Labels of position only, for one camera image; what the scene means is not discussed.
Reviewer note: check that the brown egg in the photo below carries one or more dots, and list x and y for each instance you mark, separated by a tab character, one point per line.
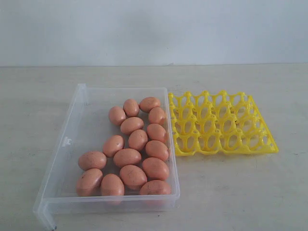
157	149
112	185
92	159
155	168
131	108
89	182
114	144
155	187
131	124
117	115
157	116
137	140
133	177
157	132
148	103
126	156

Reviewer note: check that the clear plastic storage box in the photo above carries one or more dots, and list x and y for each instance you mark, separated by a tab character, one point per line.
86	128

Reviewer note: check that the yellow plastic egg tray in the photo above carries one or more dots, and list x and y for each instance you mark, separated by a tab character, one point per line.
212	123

